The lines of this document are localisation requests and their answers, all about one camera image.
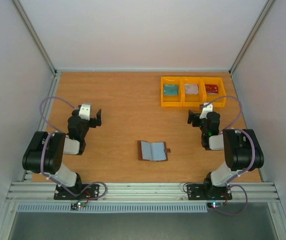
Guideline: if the brown leather card holder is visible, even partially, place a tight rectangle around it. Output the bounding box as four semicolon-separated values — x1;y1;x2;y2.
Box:
137;140;171;162

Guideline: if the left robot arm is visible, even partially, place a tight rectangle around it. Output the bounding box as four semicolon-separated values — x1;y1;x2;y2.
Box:
22;105;102;201

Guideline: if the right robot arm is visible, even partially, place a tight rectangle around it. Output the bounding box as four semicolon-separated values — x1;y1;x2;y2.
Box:
183;110;265;202

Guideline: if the white card stack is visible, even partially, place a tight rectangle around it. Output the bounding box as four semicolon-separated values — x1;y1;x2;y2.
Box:
184;83;199;95

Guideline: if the red card stack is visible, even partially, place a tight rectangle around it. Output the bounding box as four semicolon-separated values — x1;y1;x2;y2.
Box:
205;84;219;95

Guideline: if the teal card stack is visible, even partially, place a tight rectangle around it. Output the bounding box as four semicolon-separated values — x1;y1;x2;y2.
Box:
163;84;179;96

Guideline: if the middle yellow bin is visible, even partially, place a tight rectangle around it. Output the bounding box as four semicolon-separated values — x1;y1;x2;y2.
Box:
181;76;206;108

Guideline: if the yellow bin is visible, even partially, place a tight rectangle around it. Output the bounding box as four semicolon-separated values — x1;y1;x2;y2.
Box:
161;76;182;107
202;76;227;102
181;76;206;108

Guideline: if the left yellow bin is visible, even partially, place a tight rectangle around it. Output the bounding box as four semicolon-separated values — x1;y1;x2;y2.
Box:
161;76;182;107

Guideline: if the right yellow bin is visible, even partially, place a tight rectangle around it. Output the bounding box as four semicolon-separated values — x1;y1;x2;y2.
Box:
202;76;227;102

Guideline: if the right small circuit board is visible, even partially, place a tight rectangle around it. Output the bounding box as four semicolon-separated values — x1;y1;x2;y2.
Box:
207;201;225;209

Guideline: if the small circuit board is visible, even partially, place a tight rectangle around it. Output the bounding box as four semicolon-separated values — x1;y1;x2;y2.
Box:
207;201;225;209
70;202;87;211

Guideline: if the left small circuit board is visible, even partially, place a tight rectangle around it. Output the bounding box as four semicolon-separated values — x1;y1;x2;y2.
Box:
70;202;87;211

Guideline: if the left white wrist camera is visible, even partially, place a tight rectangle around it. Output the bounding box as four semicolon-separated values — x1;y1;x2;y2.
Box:
78;103;91;121

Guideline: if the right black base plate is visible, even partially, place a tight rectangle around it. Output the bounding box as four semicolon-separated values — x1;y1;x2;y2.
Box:
187;183;233;201

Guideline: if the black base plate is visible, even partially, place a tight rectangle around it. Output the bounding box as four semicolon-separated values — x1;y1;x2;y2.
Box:
53;184;99;201
187;183;233;201

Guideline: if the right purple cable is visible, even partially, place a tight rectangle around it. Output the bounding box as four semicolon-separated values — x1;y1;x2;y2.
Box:
202;95;256;216

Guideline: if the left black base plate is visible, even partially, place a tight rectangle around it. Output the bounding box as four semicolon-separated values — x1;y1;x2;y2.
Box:
53;184;99;201

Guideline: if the aluminium front rail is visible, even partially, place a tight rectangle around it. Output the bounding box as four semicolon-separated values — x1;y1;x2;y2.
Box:
5;182;280;203

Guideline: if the grey slotted cable duct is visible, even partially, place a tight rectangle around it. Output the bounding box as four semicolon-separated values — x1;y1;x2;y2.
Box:
17;202;208;214

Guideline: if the left aluminium frame post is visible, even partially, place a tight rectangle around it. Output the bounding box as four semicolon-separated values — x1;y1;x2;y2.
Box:
12;0;57;76

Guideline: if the aluminium frame post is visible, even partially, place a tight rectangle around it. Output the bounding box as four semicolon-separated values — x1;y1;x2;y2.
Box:
12;0;57;76
229;0;276;75

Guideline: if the right aluminium frame post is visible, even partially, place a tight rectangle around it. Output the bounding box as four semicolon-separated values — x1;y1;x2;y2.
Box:
229;0;276;75

